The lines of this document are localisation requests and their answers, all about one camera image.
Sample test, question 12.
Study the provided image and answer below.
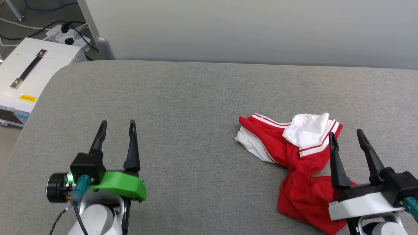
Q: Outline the blue cable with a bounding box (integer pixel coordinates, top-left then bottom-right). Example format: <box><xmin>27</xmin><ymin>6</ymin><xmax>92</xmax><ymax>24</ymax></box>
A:
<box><xmin>24</xmin><ymin>0</ymin><xmax>79</xmax><ymax>12</ymax></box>

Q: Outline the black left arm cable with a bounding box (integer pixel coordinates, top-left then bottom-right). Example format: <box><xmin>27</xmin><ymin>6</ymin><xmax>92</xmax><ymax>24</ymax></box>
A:
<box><xmin>49</xmin><ymin>174</ymin><xmax>91</xmax><ymax>235</ymax></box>

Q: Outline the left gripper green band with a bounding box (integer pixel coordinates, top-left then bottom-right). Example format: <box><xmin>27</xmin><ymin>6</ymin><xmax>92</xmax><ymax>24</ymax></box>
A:
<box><xmin>46</xmin><ymin>119</ymin><xmax>147</xmax><ymax>235</ymax></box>

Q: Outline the red and white garment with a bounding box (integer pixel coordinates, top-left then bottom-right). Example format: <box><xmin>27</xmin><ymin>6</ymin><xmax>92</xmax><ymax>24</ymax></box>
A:
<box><xmin>234</xmin><ymin>113</ymin><xmax>358</xmax><ymax>235</ymax></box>

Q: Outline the white cable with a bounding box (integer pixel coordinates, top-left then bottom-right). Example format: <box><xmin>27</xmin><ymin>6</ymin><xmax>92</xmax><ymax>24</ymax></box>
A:
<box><xmin>0</xmin><ymin>18</ymin><xmax>50</xmax><ymax>48</ymax></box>

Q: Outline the grey metal post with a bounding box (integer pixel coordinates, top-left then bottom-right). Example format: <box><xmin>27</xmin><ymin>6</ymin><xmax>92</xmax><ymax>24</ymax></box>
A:
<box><xmin>76</xmin><ymin>0</ymin><xmax>115</xmax><ymax>60</ymax></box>

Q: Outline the short black plug cable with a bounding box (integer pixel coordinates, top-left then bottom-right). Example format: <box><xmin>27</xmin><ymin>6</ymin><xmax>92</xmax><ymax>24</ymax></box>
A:
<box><xmin>65</xmin><ymin>24</ymin><xmax>99</xmax><ymax>51</ymax></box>

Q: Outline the white box device black handle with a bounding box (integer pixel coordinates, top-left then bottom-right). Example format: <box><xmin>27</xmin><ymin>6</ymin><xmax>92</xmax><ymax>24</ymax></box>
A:
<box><xmin>0</xmin><ymin>38</ymin><xmax>89</xmax><ymax>128</ymax></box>

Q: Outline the white power strip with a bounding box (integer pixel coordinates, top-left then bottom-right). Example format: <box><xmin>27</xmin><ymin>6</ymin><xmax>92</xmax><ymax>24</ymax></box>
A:
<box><xmin>46</xmin><ymin>23</ymin><xmax>92</xmax><ymax>50</ymax></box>

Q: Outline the grey slanted metal leg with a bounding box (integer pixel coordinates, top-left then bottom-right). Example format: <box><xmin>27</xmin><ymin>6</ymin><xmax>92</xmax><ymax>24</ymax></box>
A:
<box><xmin>5</xmin><ymin>0</ymin><xmax>25</xmax><ymax>22</ymax></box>

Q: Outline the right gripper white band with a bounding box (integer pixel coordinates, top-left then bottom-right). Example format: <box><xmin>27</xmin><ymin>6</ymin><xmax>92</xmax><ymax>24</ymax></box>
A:
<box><xmin>328</xmin><ymin>129</ymin><xmax>409</xmax><ymax>235</ymax></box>

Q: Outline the right arm cable teal plug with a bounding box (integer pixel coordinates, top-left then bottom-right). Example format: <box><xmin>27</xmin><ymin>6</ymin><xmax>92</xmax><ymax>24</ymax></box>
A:
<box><xmin>403</xmin><ymin>197</ymin><xmax>418</xmax><ymax>223</ymax></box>

